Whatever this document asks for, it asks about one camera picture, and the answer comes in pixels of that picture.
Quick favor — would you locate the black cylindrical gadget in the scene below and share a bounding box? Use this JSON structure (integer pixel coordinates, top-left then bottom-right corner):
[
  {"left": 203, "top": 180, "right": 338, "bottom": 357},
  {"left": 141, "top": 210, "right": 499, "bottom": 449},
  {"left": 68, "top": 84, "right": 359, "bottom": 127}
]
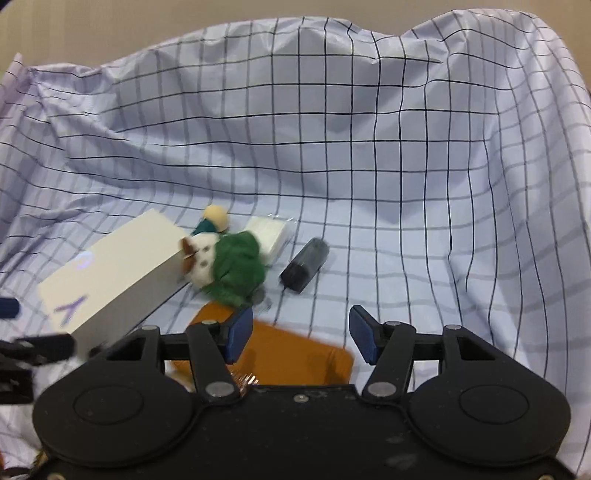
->
[{"left": 279, "top": 237, "right": 329, "bottom": 294}]

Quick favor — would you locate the pink and white tissue packet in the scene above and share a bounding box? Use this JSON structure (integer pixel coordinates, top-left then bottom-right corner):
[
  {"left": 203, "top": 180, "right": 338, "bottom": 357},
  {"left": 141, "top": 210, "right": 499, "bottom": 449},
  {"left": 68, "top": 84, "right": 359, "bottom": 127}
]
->
[{"left": 244, "top": 215, "right": 296, "bottom": 268}]

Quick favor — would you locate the plush doll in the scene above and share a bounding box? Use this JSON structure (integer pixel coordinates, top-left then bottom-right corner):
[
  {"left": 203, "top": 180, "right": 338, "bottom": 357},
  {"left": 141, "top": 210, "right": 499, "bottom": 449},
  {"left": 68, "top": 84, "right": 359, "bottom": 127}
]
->
[{"left": 179, "top": 204, "right": 267, "bottom": 308}]

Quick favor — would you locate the brown leather case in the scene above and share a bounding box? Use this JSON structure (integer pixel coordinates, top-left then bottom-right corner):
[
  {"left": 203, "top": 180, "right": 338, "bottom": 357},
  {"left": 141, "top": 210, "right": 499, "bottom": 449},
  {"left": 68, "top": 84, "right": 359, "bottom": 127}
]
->
[{"left": 167, "top": 301, "right": 355, "bottom": 393}]

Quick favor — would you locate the checked white bed sheet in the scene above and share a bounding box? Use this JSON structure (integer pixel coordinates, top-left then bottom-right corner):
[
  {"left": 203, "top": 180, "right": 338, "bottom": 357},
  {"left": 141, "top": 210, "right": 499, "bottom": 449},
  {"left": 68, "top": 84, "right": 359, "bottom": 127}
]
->
[{"left": 0, "top": 9, "right": 591, "bottom": 480}]

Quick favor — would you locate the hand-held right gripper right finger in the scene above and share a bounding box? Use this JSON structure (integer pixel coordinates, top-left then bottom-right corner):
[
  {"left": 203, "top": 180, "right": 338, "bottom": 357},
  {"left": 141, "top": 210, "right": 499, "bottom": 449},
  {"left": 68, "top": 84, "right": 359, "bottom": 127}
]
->
[{"left": 349, "top": 305, "right": 509, "bottom": 401}]

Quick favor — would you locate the white cardboard box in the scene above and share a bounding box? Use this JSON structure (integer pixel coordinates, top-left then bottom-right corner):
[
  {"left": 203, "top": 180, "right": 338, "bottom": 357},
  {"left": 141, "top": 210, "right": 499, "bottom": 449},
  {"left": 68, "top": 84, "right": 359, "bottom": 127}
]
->
[{"left": 37, "top": 209, "right": 190, "bottom": 358}]

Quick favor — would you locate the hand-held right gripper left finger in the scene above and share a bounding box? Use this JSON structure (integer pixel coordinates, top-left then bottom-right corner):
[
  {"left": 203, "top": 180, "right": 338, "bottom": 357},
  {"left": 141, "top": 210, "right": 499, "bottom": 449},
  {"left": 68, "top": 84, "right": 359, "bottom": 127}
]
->
[{"left": 95, "top": 307, "right": 254, "bottom": 402}]

